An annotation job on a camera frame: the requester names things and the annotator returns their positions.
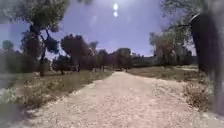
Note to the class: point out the row of trees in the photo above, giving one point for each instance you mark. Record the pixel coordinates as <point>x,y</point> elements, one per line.
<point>100,58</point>

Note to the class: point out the dark thick tree trunk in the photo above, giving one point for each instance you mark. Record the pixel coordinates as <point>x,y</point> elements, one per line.
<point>205,43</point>

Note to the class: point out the pale gravel dirt path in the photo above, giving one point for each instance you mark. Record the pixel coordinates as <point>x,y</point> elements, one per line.
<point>123,103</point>

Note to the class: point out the tree with sparse branches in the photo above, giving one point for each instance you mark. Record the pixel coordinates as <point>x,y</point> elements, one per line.
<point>168,46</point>

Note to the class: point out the tall leaning tree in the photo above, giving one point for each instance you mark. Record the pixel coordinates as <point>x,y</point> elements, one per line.
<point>41,50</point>

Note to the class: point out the dry grass ground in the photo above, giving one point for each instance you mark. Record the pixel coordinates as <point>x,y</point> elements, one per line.
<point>50,87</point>
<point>166,72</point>

